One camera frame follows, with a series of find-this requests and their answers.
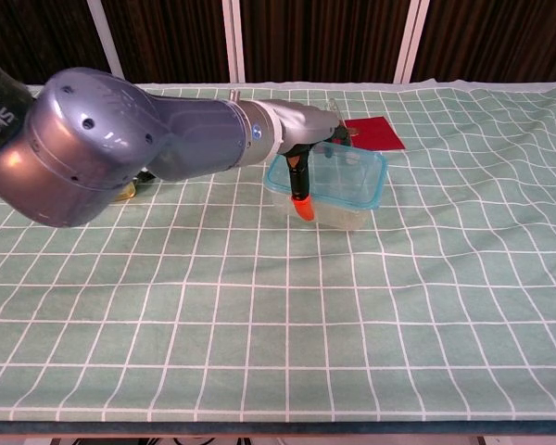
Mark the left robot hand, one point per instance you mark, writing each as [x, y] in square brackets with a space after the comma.
[306, 125]

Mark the blue container lid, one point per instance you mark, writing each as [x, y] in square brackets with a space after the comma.
[366, 194]

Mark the clear plastic container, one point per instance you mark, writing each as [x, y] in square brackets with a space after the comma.
[347, 218]

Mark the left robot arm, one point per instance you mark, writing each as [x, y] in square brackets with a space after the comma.
[97, 143]

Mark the glass tube with white stopper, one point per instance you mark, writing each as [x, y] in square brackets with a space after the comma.
[332, 106]

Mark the red square card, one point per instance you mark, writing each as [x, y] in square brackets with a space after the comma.
[380, 134]

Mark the dark brown curtain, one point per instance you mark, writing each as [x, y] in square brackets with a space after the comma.
[319, 37]

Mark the yellow transparent container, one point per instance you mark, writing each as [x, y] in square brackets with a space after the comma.
[125, 194]

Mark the green checkered tablecloth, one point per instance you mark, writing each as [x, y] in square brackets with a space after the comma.
[278, 324]

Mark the black fabric arm sleeve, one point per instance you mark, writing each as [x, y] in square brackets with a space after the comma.
[0, 111]

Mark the white frame post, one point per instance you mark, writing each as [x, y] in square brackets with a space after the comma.
[410, 37]
[234, 37]
[103, 32]

